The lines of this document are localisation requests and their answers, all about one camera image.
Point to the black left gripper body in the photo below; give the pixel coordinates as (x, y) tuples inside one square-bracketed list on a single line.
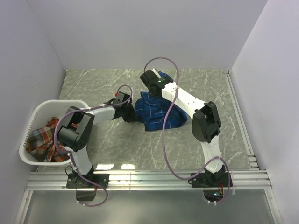
[(129, 114)]

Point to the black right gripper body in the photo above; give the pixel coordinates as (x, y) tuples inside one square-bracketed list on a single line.
[(151, 94)]

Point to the blue plaid long sleeve shirt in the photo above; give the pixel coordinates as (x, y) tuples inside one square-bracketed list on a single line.
[(151, 111)]

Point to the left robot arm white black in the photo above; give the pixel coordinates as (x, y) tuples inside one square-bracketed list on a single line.
[(74, 129)]

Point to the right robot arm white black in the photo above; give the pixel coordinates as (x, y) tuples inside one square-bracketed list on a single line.
[(205, 122)]

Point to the white plastic laundry basket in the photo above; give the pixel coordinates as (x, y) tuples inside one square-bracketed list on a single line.
[(38, 119)]

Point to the red brown plaid shirt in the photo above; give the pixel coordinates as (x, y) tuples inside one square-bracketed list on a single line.
[(40, 143)]

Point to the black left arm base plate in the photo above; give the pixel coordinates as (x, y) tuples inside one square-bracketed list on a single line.
[(100, 180)]

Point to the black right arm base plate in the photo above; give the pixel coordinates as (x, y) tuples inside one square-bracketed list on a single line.
[(201, 183)]

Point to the aluminium mounting rail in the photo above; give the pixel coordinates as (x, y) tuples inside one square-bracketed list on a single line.
[(145, 181)]

